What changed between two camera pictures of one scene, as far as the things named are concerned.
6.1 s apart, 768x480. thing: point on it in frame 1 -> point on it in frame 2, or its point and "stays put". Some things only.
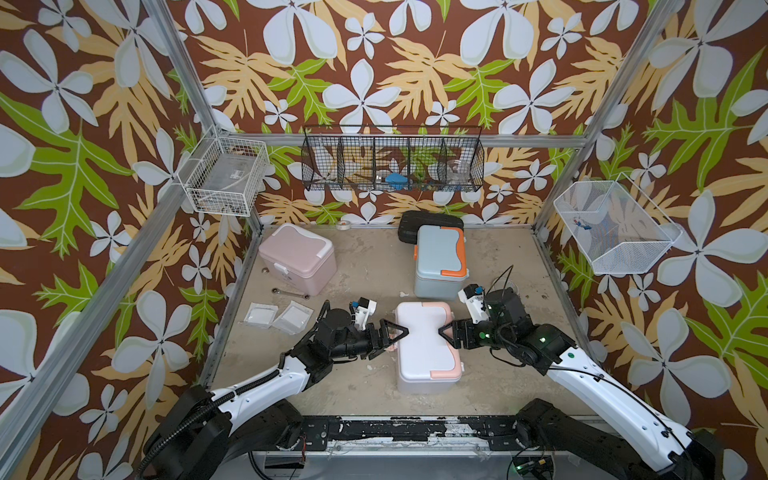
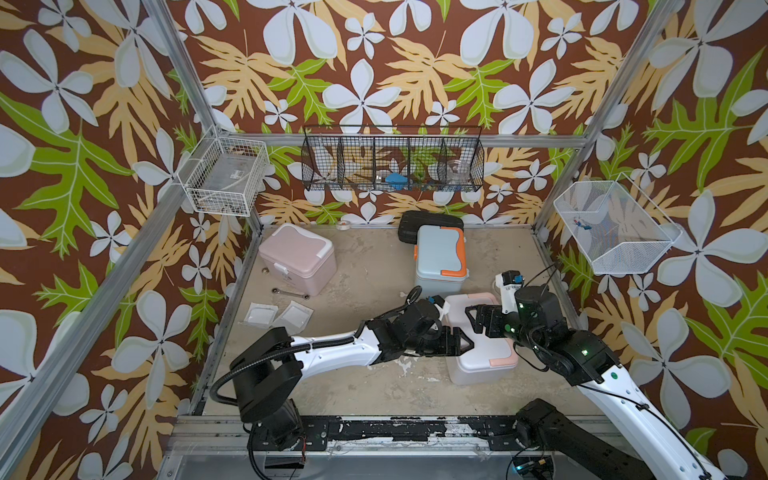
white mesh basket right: x=619 y=228 stays put
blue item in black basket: x=396 y=180 stays put
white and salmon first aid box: x=427 y=363 -> x=492 y=359
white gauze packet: x=260 y=315 stays put
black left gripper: x=381 y=336 -> x=451 y=348
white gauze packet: x=294 y=319 stays put
